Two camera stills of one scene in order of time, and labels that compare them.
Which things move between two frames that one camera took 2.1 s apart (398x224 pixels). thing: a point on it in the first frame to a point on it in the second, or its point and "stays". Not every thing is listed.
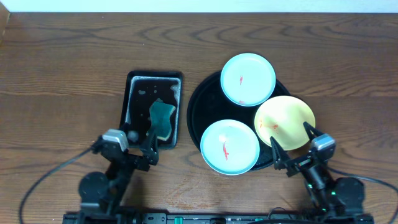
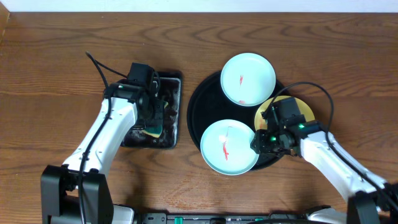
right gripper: (303, 162) to (261, 138)
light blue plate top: (247, 79) stays
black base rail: (215, 218) stays
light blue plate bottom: (230, 147) stays
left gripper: (152, 154) to (160, 114)
